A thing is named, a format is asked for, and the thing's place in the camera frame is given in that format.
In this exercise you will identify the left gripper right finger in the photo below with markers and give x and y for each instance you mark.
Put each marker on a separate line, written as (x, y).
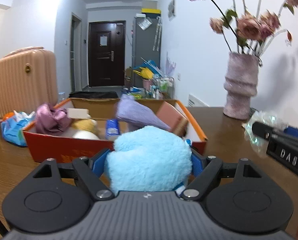
(217, 180)

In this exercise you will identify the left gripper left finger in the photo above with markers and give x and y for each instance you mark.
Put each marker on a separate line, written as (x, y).
(86, 173)

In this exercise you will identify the iridescent white bath pouf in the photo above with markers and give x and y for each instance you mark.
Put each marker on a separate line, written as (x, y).
(259, 128)

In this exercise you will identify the yellow plush toy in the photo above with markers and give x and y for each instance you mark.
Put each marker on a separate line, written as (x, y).
(85, 129)

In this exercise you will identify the blue sponge packet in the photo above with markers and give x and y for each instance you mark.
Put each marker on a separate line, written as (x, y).
(112, 131)

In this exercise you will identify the light blue fluffy plush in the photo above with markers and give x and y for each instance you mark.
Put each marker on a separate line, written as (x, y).
(148, 159)

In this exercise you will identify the white foam block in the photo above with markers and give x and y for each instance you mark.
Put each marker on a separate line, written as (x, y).
(78, 113)

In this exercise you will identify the mauve satin cloth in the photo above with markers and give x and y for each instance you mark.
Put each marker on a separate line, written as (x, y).
(50, 120)

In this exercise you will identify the purple drawstring pouch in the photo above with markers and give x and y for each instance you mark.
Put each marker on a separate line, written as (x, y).
(136, 115)

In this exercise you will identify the orange cardboard box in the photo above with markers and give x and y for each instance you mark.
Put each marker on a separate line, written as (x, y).
(97, 123)

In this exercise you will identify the white board on floor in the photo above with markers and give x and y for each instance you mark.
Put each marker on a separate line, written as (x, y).
(193, 101)

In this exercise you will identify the black chair back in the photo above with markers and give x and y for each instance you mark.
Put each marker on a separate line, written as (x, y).
(94, 95)

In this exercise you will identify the pink textured vase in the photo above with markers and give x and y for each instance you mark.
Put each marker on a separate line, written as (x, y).
(241, 81)

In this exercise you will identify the blue tissue pack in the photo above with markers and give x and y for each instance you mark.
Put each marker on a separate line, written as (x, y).
(12, 127)

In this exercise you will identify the metal storage trolley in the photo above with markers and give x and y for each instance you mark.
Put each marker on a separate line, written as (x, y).
(162, 87)

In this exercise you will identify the orange fruit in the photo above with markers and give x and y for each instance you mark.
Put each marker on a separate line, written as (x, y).
(7, 116)

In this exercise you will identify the pink ribbed suitcase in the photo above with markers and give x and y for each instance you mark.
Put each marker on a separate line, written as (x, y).
(27, 80)

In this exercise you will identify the dried pink roses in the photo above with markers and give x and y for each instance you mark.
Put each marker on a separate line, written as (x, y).
(253, 33)

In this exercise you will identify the dark entrance door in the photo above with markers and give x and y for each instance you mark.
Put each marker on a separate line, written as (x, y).
(106, 53)

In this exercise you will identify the grey refrigerator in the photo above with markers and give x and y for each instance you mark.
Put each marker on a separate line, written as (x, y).
(143, 37)

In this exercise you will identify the yellow box on fridge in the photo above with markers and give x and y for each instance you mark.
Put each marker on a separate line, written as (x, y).
(151, 13)

